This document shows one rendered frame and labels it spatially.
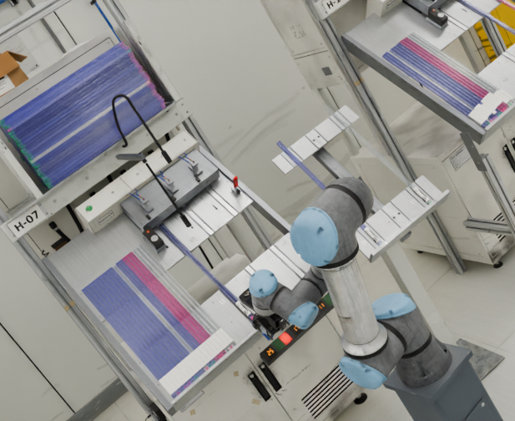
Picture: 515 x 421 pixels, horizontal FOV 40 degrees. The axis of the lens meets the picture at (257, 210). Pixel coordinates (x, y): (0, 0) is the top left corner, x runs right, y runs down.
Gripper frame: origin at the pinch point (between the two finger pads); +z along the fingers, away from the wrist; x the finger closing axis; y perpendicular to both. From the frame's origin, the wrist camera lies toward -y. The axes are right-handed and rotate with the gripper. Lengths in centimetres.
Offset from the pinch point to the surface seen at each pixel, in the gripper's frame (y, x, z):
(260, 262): -20.5, 15.4, 4.8
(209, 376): -2.4, -21.9, 5.3
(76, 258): -66, -29, 5
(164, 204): -58, 5, -1
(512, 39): -95, 295, 150
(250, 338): -2.3, -5.0, 3.9
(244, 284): -18.3, 6.1, 4.8
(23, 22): -120, 4, -46
